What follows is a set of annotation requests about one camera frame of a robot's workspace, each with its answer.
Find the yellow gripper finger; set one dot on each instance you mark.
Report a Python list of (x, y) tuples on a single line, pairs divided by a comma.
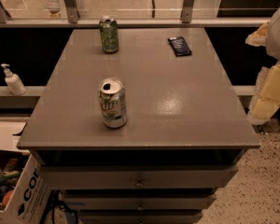
[(258, 38), (266, 100)]

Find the grey drawer cabinet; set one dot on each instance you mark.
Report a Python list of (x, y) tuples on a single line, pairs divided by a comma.
[(185, 132)]

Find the drawer knob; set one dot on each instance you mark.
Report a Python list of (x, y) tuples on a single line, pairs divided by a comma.
[(140, 207), (139, 183)]

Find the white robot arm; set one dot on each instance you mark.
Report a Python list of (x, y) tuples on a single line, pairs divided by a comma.
[(273, 36)]

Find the white 7up can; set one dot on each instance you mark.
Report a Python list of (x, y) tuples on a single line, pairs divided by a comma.
[(112, 101)]

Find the grey metal railing frame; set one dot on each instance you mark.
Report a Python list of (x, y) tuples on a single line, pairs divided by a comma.
[(138, 13)]

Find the middle drawer knob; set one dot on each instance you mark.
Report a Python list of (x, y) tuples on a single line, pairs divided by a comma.
[(140, 207)]

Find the top drawer knob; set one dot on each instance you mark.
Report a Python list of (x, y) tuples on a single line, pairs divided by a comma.
[(139, 183)]

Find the orange ball in box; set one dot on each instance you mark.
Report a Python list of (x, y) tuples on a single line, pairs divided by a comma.
[(6, 198)]

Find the blue rxbar blueberry bar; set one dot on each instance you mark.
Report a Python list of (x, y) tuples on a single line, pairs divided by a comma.
[(179, 46)]

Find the green soda can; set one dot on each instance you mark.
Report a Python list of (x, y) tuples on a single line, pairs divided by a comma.
[(109, 34)]

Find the white pump bottle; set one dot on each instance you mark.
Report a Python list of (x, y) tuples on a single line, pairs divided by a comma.
[(13, 81)]

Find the white cardboard box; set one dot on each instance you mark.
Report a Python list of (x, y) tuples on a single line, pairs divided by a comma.
[(21, 173)]

